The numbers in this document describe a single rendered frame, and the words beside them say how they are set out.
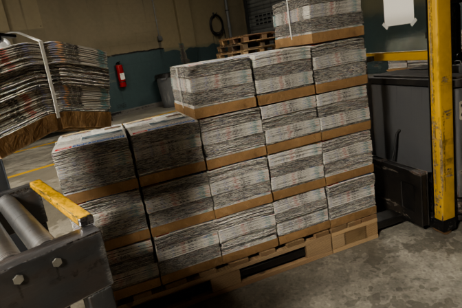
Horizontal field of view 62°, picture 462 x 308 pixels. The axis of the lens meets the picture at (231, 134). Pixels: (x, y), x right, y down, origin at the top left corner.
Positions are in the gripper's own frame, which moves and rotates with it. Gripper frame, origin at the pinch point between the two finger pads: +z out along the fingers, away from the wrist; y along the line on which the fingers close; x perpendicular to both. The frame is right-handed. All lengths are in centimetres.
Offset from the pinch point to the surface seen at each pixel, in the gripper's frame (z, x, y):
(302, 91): 108, 41, 34
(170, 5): 687, -483, -136
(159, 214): 54, -7, 79
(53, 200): -8, 19, 48
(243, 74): 86, 22, 24
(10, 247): -24, 28, 51
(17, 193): -2, -7, 51
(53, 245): -21, 37, 50
